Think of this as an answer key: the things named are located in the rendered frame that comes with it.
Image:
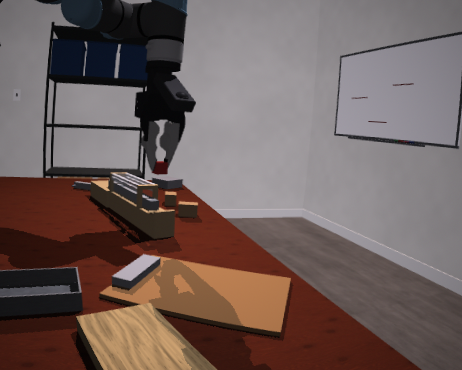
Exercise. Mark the red cube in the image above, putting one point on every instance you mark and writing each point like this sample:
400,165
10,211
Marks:
161,168

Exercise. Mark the tan flat board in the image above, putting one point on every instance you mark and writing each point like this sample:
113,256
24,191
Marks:
219,296

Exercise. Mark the small brown block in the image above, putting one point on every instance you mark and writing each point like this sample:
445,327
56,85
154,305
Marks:
170,198
187,209

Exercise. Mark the light brown wooden board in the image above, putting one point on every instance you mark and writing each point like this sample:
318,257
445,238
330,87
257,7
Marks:
137,338

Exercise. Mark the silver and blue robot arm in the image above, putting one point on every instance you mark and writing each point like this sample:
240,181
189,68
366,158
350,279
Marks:
160,20

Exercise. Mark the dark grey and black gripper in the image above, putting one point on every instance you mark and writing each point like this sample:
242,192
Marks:
155,110

